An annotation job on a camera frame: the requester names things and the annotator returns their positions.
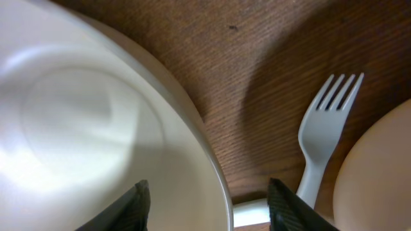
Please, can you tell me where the cream bowl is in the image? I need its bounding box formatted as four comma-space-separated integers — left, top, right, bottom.
1, 1, 233, 230
333, 101, 410, 230

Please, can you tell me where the cream fork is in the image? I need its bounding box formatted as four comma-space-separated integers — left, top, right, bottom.
297, 73, 364, 208

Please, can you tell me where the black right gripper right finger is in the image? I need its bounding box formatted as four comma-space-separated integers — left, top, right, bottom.
267, 178, 338, 231

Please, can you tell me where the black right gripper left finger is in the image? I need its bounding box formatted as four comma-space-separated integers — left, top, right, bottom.
77, 180, 151, 231

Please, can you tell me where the cream spoon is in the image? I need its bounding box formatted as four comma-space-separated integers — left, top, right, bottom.
233, 198, 270, 228

